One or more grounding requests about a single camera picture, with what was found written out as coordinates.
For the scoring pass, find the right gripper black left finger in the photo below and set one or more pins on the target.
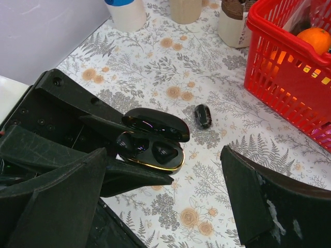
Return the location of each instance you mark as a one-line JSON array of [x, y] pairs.
[[55, 209]]

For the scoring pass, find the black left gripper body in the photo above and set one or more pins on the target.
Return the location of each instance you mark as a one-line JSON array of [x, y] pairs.
[[51, 108]]

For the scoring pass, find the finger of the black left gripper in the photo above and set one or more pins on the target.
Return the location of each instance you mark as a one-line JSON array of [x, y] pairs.
[[103, 126], [39, 155]]

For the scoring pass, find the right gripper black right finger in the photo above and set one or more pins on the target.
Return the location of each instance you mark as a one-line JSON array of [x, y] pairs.
[[274, 210]]

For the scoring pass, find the glossy black gold-trimmed case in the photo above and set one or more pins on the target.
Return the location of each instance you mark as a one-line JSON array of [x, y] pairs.
[[153, 139]]

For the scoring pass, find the black taped earbud charging case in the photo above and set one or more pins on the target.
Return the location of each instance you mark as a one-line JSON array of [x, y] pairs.
[[203, 116]]

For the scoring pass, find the floral patterned table mat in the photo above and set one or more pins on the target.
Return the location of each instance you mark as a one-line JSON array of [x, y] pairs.
[[173, 68]]

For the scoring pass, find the white cup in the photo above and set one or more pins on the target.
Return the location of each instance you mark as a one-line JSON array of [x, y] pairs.
[[129, 18]]

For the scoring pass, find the blue wrapper on white cup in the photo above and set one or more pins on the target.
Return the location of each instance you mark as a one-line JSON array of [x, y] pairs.
[[118, 3]]

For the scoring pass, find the beige cup under snack box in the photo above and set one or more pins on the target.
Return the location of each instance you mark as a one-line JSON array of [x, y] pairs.
[[185, 11]]

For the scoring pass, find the red plastic shopping basket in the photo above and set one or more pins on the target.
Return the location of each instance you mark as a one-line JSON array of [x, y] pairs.
[[286, 73]]

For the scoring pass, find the brown topped paper cup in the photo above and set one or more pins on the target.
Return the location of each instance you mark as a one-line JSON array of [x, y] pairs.
[[232, 24]]

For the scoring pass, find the orange fruit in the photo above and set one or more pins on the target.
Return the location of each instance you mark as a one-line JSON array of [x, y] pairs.
[[317, 37]]

